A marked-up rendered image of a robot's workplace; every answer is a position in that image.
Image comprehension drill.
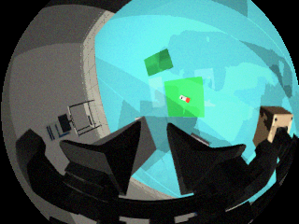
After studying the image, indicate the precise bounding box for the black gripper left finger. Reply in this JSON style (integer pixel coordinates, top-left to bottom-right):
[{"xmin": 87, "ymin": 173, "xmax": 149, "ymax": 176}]
[{"xmin": 59, "ymin": 120, "xmax": 141, "ymax": 195}]

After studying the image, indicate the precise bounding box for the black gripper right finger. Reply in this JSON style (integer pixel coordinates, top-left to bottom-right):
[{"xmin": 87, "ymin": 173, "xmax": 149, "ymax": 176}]
[{"xmin": 167, "ymin": 122, "xmax": 247, "ymax": 195}]

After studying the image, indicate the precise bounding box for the green square marking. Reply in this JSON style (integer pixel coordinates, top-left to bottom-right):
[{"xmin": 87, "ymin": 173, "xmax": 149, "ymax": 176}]
[{"xmin": 164, "ymin": 76, "xmax": 205, "ymax": 117}]

